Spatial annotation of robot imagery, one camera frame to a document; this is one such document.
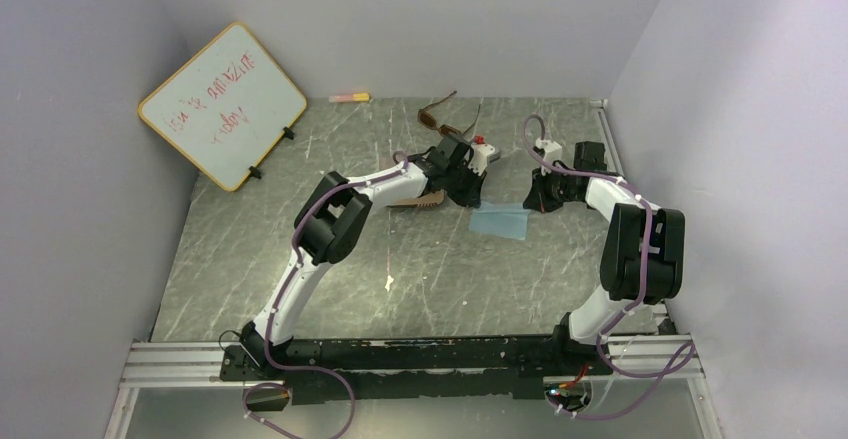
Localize brown sunglasses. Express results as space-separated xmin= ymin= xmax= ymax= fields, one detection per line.
xmin=417 ymin=90 xmax=482 ymax=137

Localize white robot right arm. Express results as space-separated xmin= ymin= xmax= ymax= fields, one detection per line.
xmin=523 ymin=139 xmax=685 ymax=374

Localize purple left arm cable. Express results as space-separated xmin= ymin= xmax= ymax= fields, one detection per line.
xmin=242 ymin=151 xmax=357 ymax=439

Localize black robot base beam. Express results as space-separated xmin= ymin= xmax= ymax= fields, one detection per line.
xmin=219 ymin=326 xmax=612 ymax=405

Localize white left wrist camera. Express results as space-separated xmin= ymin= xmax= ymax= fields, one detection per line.
xmin=468 ymin=135 xmax=501 ymax=176

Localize aluminium frame rail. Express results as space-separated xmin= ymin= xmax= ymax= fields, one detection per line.
xmin=107 ymin=305 xmax=723 ymax=438

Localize pink yellow marker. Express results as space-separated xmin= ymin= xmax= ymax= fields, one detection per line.
xmin=329 ymin=93 xmax=371 ymax=103

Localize yellow framed whiteboard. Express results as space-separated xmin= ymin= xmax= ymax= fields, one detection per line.
xmin=137 ymin=22 xmax=307 ymax=192

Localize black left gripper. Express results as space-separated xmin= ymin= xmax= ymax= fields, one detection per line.
xmin=444 ymin=161 xmax=488 ymax=210

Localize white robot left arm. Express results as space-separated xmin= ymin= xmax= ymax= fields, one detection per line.
xmin=240 ymin=133 xmax=500 ymax=379

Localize light blue cloth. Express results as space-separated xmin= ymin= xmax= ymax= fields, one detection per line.
xmin=469 ymin=201 xmax=530 ymax=240

